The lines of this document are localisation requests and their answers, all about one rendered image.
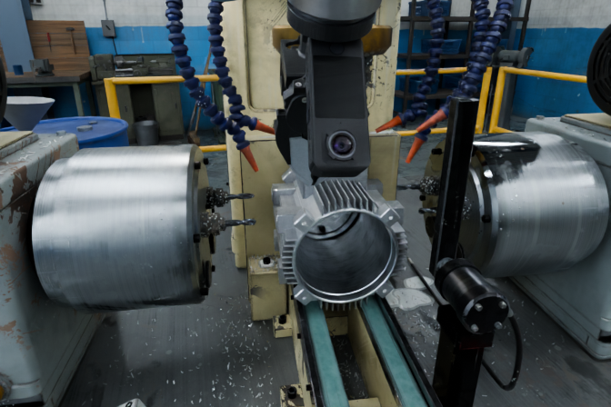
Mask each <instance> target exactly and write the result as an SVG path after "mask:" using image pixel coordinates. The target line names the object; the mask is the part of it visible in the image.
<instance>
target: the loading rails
mask: <svg viewBox="0 0 611 407"><path fill-rule="evenodd" d="M296 286H297V284H286V296H287V306H288V312H289V314H285V315H283V314H282V315H275V316H274V317H273V325H274V336H275V338H279V337H288V336H293V342H294V347H295V358H296V365H297V370H298V377H299V382H300V383H298V384H290V385H282V386H280V401H281V407H443V406H442V404H441V402H440V401H439V399H438V397H437V395H436V392H435V391H434V389H433V387H432V385H431V383H430V381H429V380H428V378H427V376H426V373H425V372H424V370H423V368H422V366H421V364H420V362H419V361H418V359H417V357H416V355H415V353H414V351H413V349H412V347H411V345H410V343H409V341H408V340H407V338H406V336H405V334H404V332H403V330H402V328H401V326H400V324H399V322H398V320H397V319H396V317H395V315H394V313H393V311H392V309H391V307H390V305H389V303H388V301H387V299H386V298H385V297H384V298H381V297H380V296H379V295H377V294H376V293H375V295H369V296H368V302H367V305H366V303H365V300H364V299H363V301H362V307H360V305H359V302H358V301H356V309H355V307H354V305H353V303H351V308H350V310H349V309H348V306H347V304H346V306H345V310H344V311H343V308H342V305H341V303H340V304H339V311H338V310H337V309H336V304H335V303H334V310H333V311H332V309H331V306H330V303H329V304H328V307H327V310H326V307H325V304H324V303H323V304H322V309H320V305H319V302H318V301H311V302H310V303H309V304H307V305H303V304H302V303H300V302H299V301H298V300H297V299H296V298H295V297H294V292H293V289H294V288H295V287H296ZM345 334H347V335H348V338H349V340H350V342H351V345H352V348H353V351H354V354H355V357H356V361H357V364H358V367H359V370H360V372H361V375H362V378H363V381H364V384H365V387H366V391H367V394H368V397H369V398H364V399H357V400H350V401H349V400H348V399H347V395H346V389H345V386H344V383H343V379H342V376H341V372H340V369H339V366H338V362H337V359H336V354H335V350H334V346H333V344H332V340H331V337H330V336H336V335H345Z"/></svg>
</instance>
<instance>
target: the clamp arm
mask: <svg viewBox="0 0 611 407"><path fill-rule="evenodd" d="M479 102H480V100H479V99H477V98H474V97H452V98H451V100H450V107H449V115H448V121H447V128H446V142H445V150H444V157H443V164H442V171H441V178H440V185H439V193H438V200H437V208H436V221H435V228H434V235H433V242H432V250H431V257H430V264H429V272H430V273H431V274H432V275H433V276H434V277H435V276H436V273H437V271H438V269H439V268H440V267H441V266H442V264H441V263H446V262H448V261H450V260H453V259H455V258H456V251H457V245H458V239H459V233H460V227H461V221H462V215H463V209H464V203H465V197H466V186H467V179H468V174H469V167H470V162H471V155H472V150H473V143H474V138H475V131H476V120H477V115H478V108H479Z"/></svg>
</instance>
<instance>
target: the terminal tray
mask: <svg viewBox="0 0 611 407"><path fill-rule="evenodd" d="M367 172H368V167H367V168H366V169H365V170H364V171H363V172H362V173H361V174H360V175H358V176H357V177H327V178H326V179H325V180H324V181H323V182H321V183H320V184H321V185H322V187H323V189H325V181H326V182H327V184H328V186H329V188H330V180H332V181H333V183H334V185H335V186H336V179H337V180H338V182H339V183H340V184H341V182H342V179H343V180H344V181H345V183H347V180H349V182H350V183H351V184H353V181H355V183H356V184H357V185H358V182H359V183H360V184H361V185H362V186H363V187H364V189H365V190H366V191H367V176H368V174H367ZM295 179H296V182H297V185H298V188H299V191H300V194H301V196H302V199H306V198H308V197H309V196H311V195H312V194H313V185H310V186H307V185H306V184H304V183H303V182H302V181H301V180H300V179H299V178H297V176H295Z"/></svg>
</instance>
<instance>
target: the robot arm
mask: <svg viewBox="0 0 611 407"><path fill-rule="evenodd" d="M213 1H219V2H230V1H235V0H213ZM381 2H382V0H287V6H286V19H287V22H288V23H289V24H290V25H291V27H292V28H293V29H295V30H296V31H297V32H298V33H299V34H300V35H299V36H298V37H297V39H281V46H280V89H281V96H283V102H284V108H285V109H276V110H275V111H276V120H275V141H276V145H277V148H278V150H279V151H280V153H281V155H282V156H283V157H284V159H285V161H286V163H287V165H289V166H290V168H291V170H292V171H293V173H294V174H295V175H296V176H297V178H299V179H300V180H301V181H302V182H303V183H304V184H306V185H307V186H310V185H314V186H316V185H318V184H320V183H321V182H323V181H324V180H325V179H326V178H327V177H357V176H358V175H360V174H361V173H362V172H363V171H364V170H365V169H366V168H367V167H368V166H369V165H370V163H371V156H370V143H369V129H368V116H369V115H370V113H369V111H368V108H367V101H366V99H367V95H366V74H365V60H364V47H363V41H362V39H361V38H362V37H364V36H365V35H367V34H368V33H369V32H370V31H371V29H372V27H373V23H374V19H375V14H376V11H377V9H378V7H379V6H380V5H381ZM289 45H300V46H291V49H289V48H287V47H288V46H289Z"/></svg>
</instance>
